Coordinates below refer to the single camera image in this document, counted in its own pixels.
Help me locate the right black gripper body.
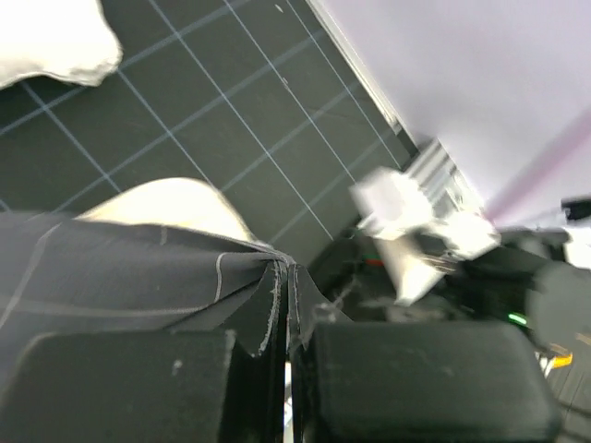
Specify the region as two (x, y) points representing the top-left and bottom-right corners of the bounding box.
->
(309, 228), (570, 330)

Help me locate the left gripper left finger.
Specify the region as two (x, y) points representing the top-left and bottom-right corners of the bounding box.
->
(0, 265), (290, 443)

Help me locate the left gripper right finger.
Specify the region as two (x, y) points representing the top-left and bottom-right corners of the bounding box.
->
(288, 263), (562, 443)

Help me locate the grey checked pillowcase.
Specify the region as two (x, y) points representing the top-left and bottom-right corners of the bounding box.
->
(1, 212), (326, 372)

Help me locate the cream bear print pillow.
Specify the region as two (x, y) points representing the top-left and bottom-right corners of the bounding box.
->
(78, 177), (257, 243)

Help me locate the white plain pillow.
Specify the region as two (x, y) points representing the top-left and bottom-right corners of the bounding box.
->
(1, 0), (123, 89)

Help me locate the black grid cutting mat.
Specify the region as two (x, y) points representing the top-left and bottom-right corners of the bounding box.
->
(1, 1), (417, 264)

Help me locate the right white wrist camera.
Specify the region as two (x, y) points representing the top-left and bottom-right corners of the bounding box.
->
(350, 167), (501, 305)

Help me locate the front aluminium rail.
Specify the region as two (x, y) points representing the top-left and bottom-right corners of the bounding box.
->
(406, 138), (483, 217)

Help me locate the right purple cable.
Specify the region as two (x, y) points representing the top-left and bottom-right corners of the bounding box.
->
(484, 108), (591, 222)

